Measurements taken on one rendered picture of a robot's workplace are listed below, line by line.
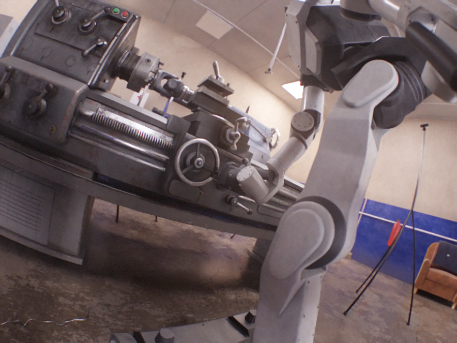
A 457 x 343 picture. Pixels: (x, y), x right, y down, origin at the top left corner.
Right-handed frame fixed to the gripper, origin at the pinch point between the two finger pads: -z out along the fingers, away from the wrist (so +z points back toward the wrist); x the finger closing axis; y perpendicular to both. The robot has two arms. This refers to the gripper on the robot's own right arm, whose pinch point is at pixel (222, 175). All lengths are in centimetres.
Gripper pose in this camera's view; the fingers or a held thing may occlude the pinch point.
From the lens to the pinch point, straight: 84.7
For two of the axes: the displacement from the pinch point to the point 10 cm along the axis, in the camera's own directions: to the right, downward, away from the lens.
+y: -7.4, -4.5, -5.0
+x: 4.6, -8.8, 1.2
